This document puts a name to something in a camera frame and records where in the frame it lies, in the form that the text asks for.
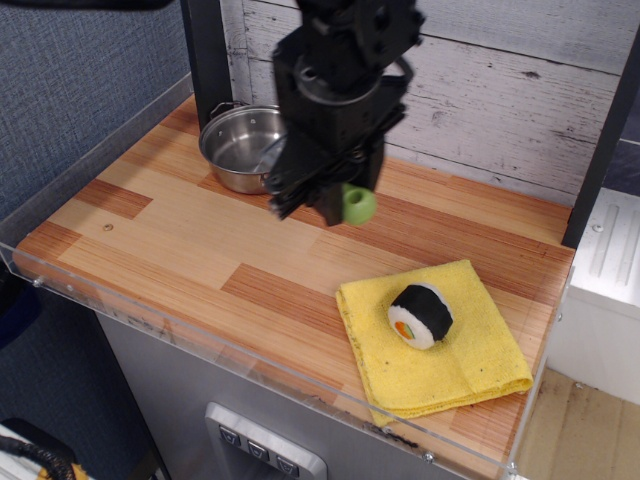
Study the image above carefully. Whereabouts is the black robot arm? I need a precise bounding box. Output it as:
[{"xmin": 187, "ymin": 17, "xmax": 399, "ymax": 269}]
[{"xmin": 265, "ymin": 1, "xmax": 426, "ymax": 226}]

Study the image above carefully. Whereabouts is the black braided strap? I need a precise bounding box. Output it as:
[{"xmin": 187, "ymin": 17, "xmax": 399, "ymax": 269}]
[{"xmin": 0, "ymin": 432, "xmax": 81, "ymax": 480}]

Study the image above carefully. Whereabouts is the silver toy appliance front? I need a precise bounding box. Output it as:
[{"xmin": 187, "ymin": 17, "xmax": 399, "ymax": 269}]
[{"xmin": 99, "ymin": 315, "xmax": 507, "ymax": 479}]

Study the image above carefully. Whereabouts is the dark metal post left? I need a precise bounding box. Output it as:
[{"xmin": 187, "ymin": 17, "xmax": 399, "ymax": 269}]
[{"xmin": 180, "ymin": 0, "xmax": 233, "ymax": 129}]

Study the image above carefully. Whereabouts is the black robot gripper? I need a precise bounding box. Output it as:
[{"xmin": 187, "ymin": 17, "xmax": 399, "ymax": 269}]
[{"xmin": 263, "ymin": 97, "xmax": 407, "ymax": 228}]

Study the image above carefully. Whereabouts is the white ridged box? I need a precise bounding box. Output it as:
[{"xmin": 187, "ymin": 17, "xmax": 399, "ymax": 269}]
[{"xmin": 547, "ymin": 188, "xmax": 639, "ymax": 404}]

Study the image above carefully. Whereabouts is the yellow folded cloth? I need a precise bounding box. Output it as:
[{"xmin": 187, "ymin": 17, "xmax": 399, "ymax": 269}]
[{"xmin": 336, "ymin": 260, "xmax": 533, "ymax": 427}]

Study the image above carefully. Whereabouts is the stainless steel pot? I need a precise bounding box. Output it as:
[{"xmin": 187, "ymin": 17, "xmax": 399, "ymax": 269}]
[{"xmin": 199, "ymin": 102, "xmax": 286, "ymax": 195}]

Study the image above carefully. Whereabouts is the dark metal post right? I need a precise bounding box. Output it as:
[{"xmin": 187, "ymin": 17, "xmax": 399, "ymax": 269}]
[{"xmin": 562, "ymin": 1, "xmax": 639, "ymax": 248}]

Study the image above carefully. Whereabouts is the clear acrylic guard rail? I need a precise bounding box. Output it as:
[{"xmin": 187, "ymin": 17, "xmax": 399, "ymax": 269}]
[{"xmin": 1, "ymin": 78, "xmax": 573, "ymax": 479}]

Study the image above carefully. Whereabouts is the dark metal post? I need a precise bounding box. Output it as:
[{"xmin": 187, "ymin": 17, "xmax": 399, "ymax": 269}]
[
  {"xmin": 562, "ymin": 1, "xmax": 639, "ymax": 248},
  {"xmin": 180, "ymin": 0, "xmax": 233, "ymax": 129}
]

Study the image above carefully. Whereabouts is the toy sushi roll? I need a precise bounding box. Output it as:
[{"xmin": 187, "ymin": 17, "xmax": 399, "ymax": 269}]
[{"xmin": 387, "ymin": 283, "xmax": 454, "ymax": 350}]

